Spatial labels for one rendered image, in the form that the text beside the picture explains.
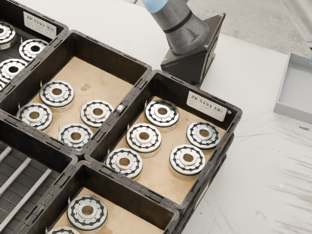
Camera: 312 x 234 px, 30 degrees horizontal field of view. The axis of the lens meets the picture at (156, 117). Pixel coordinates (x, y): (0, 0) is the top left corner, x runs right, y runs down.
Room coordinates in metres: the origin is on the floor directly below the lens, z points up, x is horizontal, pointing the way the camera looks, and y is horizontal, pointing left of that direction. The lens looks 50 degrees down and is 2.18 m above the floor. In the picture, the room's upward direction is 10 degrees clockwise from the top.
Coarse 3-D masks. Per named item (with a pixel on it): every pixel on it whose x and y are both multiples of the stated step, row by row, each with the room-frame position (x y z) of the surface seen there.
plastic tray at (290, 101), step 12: (288, 60) 1.58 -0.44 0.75; (300, 60) 1.62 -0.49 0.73; (288, 72) 1.57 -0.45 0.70; (300, 72) 1.58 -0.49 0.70; (288, 84) 1.50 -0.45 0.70; (300, 84) 1.52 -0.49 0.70; (288, 96) 1.45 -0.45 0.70; (300, 96) 1.46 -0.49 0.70; (276, 108) 1.36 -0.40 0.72; (288, 108) 1.35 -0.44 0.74; (300, 108) 1.40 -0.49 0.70; (300, 120) 1.34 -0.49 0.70
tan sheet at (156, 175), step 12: (180, 108) 1.19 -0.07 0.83; (180, 120) 1.14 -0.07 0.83; (192, 120) 1.15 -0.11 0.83; (204, 120) 1.16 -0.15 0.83; (168, 132) 1.09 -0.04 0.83; (180, 132) 1.09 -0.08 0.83; (120, 144) 1.01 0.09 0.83; (168, 144) 1.04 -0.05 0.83; (180, 144) 1.05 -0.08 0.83; (156, 156) 0.99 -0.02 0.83; (168, 156) 1.00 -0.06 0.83; (144, 168) 0.94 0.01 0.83; (156, 168) 0.95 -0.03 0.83; (168, 168) 0.96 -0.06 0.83; (144, 180) 0.90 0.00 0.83; (156, 180) 0.91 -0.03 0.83; (168, 180) 0.92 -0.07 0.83; (180, 180) 0.92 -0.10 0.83; (192, 180) 0.93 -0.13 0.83; (168, 192) 0.88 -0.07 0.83; (180, 192) 0.89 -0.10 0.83
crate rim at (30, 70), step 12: (84, 36) 1.32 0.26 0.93; (108, 48) 1.29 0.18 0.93; (132, 60) 1.26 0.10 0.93; (144, 72) 1.22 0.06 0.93; (0, 96) 1.03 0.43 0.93; (12, 120) 0.95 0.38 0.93; (108, 120) 1.01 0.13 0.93; (36, 132) 0.92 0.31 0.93; (96, 132) 0.96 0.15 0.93; (60, 144) 0.90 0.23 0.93
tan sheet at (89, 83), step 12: (72, 60) 1.31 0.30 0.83; (60, 72) 1.25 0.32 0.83; (72, 72) 1.26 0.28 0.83; (84, 72) 1.27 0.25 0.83; (96, 72) 1.27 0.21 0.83; (72, 84) 1.21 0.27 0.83; (84, 84) 1.21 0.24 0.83; (96, 84) 1.22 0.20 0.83; (108, 84) 1.23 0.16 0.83; (120, 84) 1.24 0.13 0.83; (36, 96) 1.13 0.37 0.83; (84, 96) 1.17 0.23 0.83; (96, 96) 1.18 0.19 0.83; (108, 96) 1.18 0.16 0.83; (120, 96) 1.19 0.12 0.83; (72, 108) 1.11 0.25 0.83; (60, 120) 1.06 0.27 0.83; (72, 120) 1.07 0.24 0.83; (48, 132) 1.01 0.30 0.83
